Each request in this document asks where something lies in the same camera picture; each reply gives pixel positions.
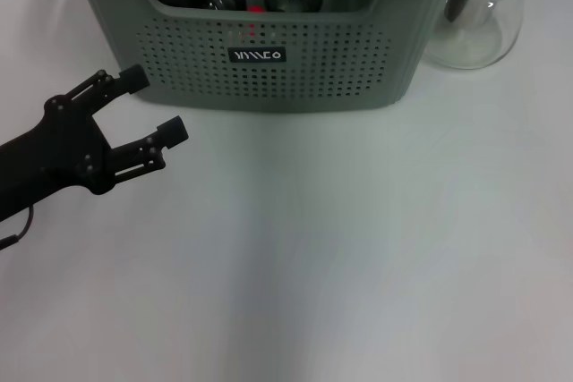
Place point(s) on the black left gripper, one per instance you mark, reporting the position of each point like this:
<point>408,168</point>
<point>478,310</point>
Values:
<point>58,158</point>

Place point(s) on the grey-green perforated storage bin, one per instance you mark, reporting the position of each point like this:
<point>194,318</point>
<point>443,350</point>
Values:
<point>268,82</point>

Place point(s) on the glass carafe black lid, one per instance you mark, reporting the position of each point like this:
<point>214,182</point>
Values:
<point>474,33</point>

